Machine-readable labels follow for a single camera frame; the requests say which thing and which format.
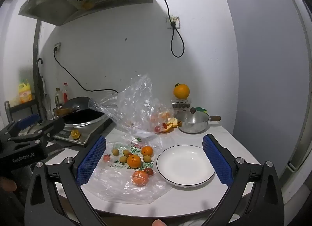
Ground stainless steel stove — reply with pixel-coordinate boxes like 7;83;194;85
52;116;114;147

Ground black storage rack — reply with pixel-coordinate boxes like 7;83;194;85
4;94;47;124

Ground large orange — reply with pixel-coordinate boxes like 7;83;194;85
174;83;190;100

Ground red cap sauce bottle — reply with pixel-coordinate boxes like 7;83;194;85
62;83;70;103

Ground black wok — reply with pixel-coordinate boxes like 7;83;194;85
54;96;108;127

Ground glass dish of dark fruit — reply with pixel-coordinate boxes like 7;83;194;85
171;99;192;111

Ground black umbrella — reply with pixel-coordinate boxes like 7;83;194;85
35;58;49;119

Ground printed plastic bag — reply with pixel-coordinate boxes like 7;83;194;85
84;136;172;204

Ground cooking oil bottle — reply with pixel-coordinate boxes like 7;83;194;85
54;88;63;108

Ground mandarin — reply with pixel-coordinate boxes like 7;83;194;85
141;145;154;157
132;170;150;187
127;154;142;168

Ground steel saucepan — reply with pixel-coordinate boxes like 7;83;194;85
175;115;222;134

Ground grey refrigerator door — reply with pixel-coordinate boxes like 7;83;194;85
225;0;312;192

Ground person's left hand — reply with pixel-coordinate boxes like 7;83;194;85
0;177;17;192

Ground white plate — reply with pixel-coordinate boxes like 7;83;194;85
156;144;216;187

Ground black stove power cable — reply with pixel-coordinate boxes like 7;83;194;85
53;48;120;93

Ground black looped power cable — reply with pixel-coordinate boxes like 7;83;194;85
151;0;185;58

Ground yellow detergent bottle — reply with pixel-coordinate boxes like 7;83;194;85
18;79;33;105

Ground saucepan lid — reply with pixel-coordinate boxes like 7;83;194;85
175;107;210;123

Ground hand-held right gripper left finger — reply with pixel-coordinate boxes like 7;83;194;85
24;135;108;226

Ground clear plastic bag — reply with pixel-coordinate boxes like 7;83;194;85
88;74;182;139

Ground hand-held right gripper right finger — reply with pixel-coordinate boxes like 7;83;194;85
202;133;284;226

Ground orange peels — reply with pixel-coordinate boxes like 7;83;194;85
162;117;183;134

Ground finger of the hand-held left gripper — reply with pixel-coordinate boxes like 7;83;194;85
0;113;43;142
8;118;66;145

